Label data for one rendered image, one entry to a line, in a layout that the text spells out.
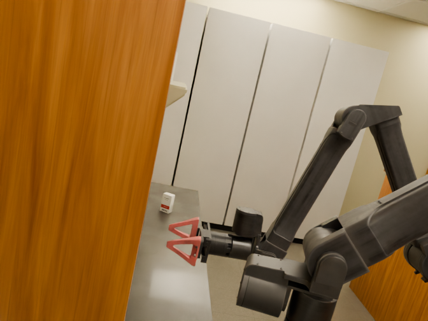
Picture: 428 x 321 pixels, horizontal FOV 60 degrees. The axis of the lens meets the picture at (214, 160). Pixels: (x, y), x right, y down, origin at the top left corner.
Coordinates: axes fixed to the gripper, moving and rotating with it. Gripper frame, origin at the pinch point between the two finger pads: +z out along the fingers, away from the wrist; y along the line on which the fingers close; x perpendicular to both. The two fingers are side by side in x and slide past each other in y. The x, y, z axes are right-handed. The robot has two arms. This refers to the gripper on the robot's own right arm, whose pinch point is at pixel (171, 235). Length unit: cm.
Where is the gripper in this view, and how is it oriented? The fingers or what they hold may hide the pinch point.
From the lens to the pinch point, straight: 92.0
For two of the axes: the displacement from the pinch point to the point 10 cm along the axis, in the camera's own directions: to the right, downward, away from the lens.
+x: -2.1, 9.6, 2.0
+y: 0.7, 2.2, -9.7
